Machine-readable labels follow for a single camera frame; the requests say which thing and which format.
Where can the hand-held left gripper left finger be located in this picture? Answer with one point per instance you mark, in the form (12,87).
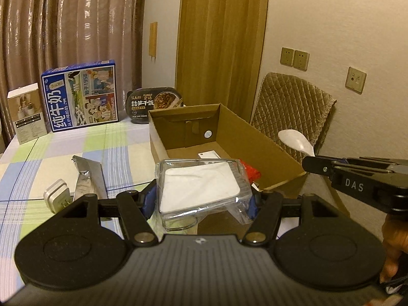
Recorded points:
(149,199)

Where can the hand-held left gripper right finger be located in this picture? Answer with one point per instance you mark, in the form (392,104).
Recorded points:
(253,204)

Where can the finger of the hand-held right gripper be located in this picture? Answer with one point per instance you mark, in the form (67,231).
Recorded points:
(376,162)
(315,164)

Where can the white plastic spoon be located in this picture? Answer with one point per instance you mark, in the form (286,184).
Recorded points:
(296,142)

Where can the red snack packet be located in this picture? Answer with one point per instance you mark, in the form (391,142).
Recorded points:
(251,172)

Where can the clear plastic packet white pad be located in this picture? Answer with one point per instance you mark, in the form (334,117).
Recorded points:
(197,181)

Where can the cardboard box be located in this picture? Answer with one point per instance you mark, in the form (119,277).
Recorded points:
(264,153)

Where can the small white card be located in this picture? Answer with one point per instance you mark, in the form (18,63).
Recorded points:
(208,155)

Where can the desktop with checked tablecloth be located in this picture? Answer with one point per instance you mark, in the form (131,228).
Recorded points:
(38,162)

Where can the person's right hand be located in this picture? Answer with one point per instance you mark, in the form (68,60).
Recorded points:
(395,245)

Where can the silver foil bag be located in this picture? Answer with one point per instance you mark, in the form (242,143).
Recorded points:
(91,175)

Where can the chair with quilted cover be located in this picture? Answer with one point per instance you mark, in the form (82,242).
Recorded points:
(290,102)

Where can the white charger plug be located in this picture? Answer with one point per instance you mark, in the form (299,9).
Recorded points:
(57,196)

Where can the black instant rice box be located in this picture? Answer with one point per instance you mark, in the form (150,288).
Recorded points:
(153,105)

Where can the blue milk carton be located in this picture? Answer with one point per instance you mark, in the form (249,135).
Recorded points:
(81,97)

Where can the white product box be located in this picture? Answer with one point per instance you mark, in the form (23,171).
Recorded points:
(27,114)

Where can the brown curtain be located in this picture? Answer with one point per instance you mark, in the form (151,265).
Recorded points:
(73,19)

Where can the beige wall socket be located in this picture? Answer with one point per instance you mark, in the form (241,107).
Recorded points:
(301,60)
(287,56)

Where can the wooden wall block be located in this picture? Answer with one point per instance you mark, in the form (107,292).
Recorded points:
(153,41)

